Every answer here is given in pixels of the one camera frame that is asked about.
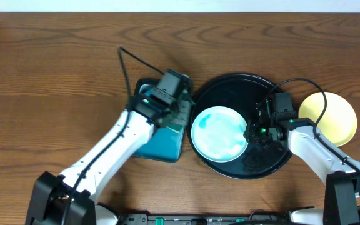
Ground round black tray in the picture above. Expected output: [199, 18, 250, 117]
[187, 72, 291, 179]

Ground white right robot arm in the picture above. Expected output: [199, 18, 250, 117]
[244, 118, 360, 224]

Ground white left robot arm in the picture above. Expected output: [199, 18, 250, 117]
[25, 91, 193, 224]

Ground mint green plate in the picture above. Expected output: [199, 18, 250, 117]
[191, 106, 248, 163]

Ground right black cable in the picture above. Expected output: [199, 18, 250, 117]
[257, 77, 360, 201]

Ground black rectangular water tray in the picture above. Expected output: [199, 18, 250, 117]
[132, 78, 186, 163]

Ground left black cable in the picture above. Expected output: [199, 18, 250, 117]
[61, 46, 165, 225]

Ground black cable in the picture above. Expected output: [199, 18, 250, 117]
[257, 77, 360, 201]
[61, 46, 165, 225]

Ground yellow plate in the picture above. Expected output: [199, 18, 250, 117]
[298, 92, 358, 147]

